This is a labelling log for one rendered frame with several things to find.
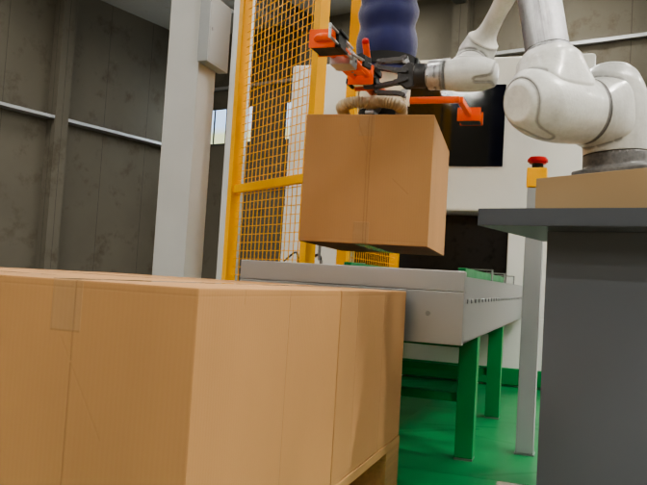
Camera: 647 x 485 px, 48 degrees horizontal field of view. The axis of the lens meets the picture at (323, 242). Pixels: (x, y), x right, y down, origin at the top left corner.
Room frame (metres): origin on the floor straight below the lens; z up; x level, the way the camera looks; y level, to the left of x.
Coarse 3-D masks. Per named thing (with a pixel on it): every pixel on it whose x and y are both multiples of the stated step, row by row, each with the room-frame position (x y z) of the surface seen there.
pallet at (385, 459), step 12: (396, 444) 2.02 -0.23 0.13; (372, 456) 1.79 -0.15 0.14; (384, 456) 1.92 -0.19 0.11; (396, 456) 2.03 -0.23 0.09; (360, 468) 1.69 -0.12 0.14; (372, 468) 1.93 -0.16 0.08; (384, 468) 1.92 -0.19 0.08; (396, 468) 2.04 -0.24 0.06; (348, 480) 1.60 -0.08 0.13; (360, 480) 1.94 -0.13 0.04; (372, 480) 1.93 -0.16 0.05; (384, 480) 1.92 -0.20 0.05; (396, 480) 2.05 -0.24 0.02
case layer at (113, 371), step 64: (0, 320) 1.03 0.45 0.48; (64, 320) 0.99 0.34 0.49; (128, 320) 0.96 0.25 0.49; (192, 320) 0.93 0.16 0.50; (256, 320) 1.10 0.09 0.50; (320, 320) 1.37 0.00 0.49; (384, 320) 1.84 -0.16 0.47; (0, 384) 1.03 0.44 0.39; (64, 384) 0.99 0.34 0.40; (128, 384) 0.96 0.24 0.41; (192, 384) 0.93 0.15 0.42; (256, 384) 1.11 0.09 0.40; (320, 384) 1.39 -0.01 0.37; (384, 384) 1.87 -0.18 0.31; (0, 448) 1.02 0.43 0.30; (64, 448) 0.99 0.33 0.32; (128, 448) 0.96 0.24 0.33; (192, 448) 0.94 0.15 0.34; (256, 448) 1.13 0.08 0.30; (320, 448) 1.41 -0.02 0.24
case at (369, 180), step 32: (320, 128) 2.26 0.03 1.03; (352, 128) 2.23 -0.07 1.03; (384, 128) 2.21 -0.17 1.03; (416, 128) 2.18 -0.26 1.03; (320, 160) 2.26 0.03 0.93; (352, 160) 2.23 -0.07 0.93; (384, 160) 2.21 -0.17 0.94; (416, 160) 2.18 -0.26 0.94; (448, 160) 2.72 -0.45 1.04; (320, 192) 2.25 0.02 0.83; (352, 192) 2.23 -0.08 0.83; (384, 192) 2.20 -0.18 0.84; (416, 192) 2.18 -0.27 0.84; (320, 224) 2.25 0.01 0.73; (352, 224) 2.23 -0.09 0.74; (384, 224) 2.20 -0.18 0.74; (416, 224) 2.18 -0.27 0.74
